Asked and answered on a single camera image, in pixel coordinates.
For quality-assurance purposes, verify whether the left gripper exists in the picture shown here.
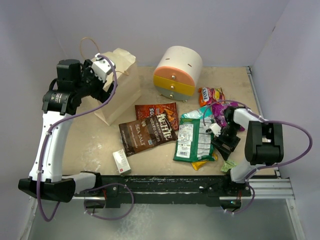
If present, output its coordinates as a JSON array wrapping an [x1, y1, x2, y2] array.
[[74, 60, 117, 105]]

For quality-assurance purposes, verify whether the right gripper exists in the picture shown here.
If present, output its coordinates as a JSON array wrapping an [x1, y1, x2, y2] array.
[[211, 122, 241, 161]]

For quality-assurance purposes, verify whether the light green snack packet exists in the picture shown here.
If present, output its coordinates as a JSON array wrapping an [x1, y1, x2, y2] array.
[[220, 160, 237, 174]]

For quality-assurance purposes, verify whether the white paper bag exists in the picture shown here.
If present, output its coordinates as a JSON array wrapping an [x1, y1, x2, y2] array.
[[94, 48, 142, 126]]

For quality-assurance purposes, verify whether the yellow snack packet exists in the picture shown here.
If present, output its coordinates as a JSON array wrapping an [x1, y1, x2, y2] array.
[[191, 153, 218, 171]]

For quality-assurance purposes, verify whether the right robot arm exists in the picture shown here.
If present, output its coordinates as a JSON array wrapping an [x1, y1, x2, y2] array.
[[113, 104, 284, 196]]

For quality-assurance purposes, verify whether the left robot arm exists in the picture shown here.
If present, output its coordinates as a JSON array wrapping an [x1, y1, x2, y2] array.
[[18, 56, 117, 203]]

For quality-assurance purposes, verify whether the green snack bag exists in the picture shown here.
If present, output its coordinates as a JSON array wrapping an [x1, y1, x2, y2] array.
[[173, 118, 216, 163]]

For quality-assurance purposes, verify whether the purple snack bag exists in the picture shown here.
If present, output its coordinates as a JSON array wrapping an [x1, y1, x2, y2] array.
[[212, 102, 239, 128]]

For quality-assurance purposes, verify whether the teal snack bag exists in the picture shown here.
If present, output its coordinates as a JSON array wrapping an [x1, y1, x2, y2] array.
[[181, 106, 213, 119]]

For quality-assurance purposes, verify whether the red chips bag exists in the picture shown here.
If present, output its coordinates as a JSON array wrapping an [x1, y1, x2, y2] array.
[[134, 102, 179, 131]]

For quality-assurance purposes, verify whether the brown Kettle chips bag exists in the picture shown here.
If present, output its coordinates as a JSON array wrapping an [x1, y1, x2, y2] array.
[[118, 112, 177, 157]]

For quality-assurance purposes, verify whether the orange Fox's candy bag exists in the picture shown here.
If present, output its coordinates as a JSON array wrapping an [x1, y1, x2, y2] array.
[[198, 87, 225, 107]]

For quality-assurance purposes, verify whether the small white box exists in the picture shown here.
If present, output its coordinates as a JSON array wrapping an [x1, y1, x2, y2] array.
[[112, 149, 132, 175]]

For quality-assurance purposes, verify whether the pastel mini drawer cabinet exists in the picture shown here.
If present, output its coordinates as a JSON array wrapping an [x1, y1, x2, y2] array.
[[153, 46, 203, 102]]

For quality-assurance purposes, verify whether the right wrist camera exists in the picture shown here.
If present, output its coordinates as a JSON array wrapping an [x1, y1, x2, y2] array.
[[204, 123, 222, 137]]

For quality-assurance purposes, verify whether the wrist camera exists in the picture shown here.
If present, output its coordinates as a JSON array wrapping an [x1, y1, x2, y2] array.
[[204, 123, 222, 137], [91, 53, 116, 83]]

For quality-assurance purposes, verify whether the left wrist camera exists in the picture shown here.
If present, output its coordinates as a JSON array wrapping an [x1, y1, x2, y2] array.
[[91, 53, 116, 83]]

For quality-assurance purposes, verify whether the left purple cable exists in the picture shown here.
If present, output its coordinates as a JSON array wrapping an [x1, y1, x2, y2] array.
[[36, 55, 135, 222]]

